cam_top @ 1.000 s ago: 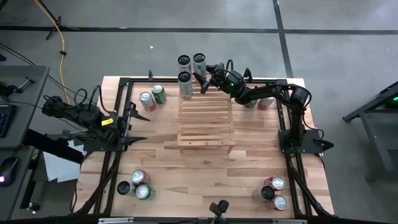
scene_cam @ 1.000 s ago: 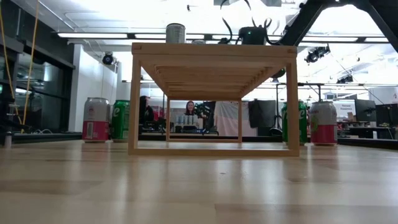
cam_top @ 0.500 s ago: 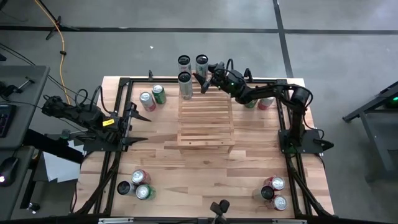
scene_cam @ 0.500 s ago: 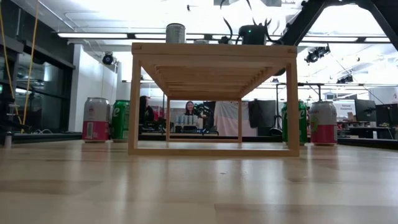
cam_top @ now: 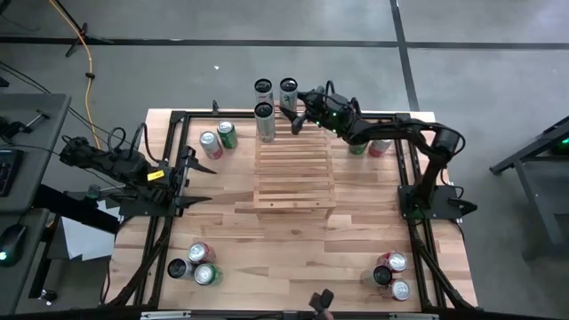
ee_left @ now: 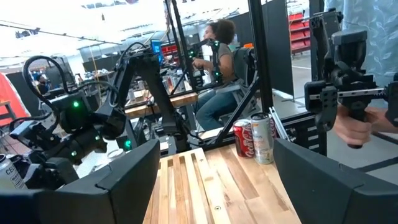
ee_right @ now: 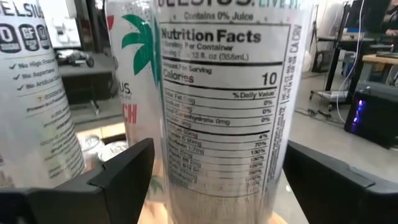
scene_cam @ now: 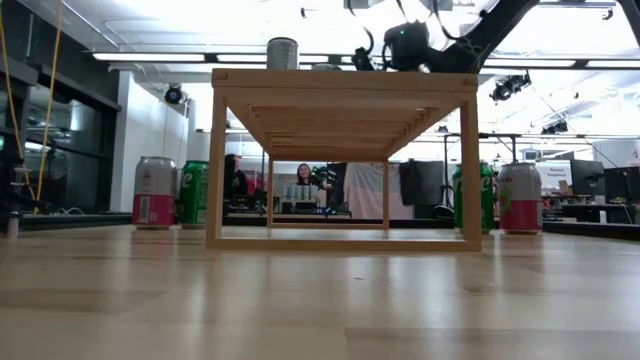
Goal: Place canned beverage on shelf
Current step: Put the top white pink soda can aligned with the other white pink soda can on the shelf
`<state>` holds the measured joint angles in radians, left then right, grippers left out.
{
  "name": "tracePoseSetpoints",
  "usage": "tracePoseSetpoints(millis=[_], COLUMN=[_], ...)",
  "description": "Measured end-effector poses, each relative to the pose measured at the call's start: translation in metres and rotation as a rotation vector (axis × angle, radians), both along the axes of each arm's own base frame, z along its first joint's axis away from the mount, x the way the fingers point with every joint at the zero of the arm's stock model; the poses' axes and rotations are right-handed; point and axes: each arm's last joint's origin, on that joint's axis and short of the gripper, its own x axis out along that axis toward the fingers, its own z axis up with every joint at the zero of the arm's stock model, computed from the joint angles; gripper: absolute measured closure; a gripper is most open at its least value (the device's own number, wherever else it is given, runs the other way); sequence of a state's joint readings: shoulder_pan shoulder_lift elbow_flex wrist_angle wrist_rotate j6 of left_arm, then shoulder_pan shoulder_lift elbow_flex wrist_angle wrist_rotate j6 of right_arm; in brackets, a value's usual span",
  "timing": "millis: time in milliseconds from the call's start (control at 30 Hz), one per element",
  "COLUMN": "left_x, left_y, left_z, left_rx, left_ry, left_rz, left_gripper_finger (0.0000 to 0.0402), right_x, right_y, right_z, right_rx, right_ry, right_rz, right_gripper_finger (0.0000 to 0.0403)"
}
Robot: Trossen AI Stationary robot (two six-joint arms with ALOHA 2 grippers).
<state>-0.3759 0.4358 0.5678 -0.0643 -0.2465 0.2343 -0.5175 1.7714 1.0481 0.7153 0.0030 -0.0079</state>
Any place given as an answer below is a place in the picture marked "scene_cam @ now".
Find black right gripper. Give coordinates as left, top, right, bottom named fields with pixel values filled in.
left=351, top=21, right=432, bottom=73

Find green soda can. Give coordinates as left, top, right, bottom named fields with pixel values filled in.
left=177, top=159, right=210, bottom=230
left=452, top=160, right=496, bottom=235

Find pink and silver can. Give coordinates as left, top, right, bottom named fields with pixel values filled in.
left=131, top=156, right=178, bottom=231
left=497, top=162, right=544, bottom=235

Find wooden slatted shelf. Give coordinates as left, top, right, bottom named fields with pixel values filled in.
left=204, top=68, right=484, bottom=253

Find person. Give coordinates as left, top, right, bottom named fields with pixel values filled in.
left=293, top=162, right=334, bottom=201
left=223, top=153, right=250, bottom=201

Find white pink cloth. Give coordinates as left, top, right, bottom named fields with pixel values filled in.
left=344, top=162, right=415, bottom=220

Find black hanging cloth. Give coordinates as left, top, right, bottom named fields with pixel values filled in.
left=398, top=159, right=447, bottom=207

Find black pipe rack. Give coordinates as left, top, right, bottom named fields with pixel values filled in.
left=432, top=131, right=524, bottom=220

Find black track lamp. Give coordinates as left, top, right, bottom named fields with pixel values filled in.
left=488, top=72, right=532, bottom=103
left=539, top=119, right=570, bottom=135

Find silver cans on far table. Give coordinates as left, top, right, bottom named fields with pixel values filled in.
left=281, top=184, right=320, bottom=202

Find black round spot lamp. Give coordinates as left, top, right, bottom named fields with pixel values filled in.
left=163, top=83, right=184, bottom=106

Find white sign board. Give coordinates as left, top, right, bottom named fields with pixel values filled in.
left=534, top=163, right=574, bottom=191

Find black monitor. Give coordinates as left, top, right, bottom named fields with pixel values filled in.
left=603, top=166, right=640, bottom=204
left=569, top=159, right=606, bottom=197

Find dark far table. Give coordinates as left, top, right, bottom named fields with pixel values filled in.
left=542, top=194, right=639, bottom=225

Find yellow power cable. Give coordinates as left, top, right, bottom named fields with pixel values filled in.
left=0, top=0, right=65, bottom=216

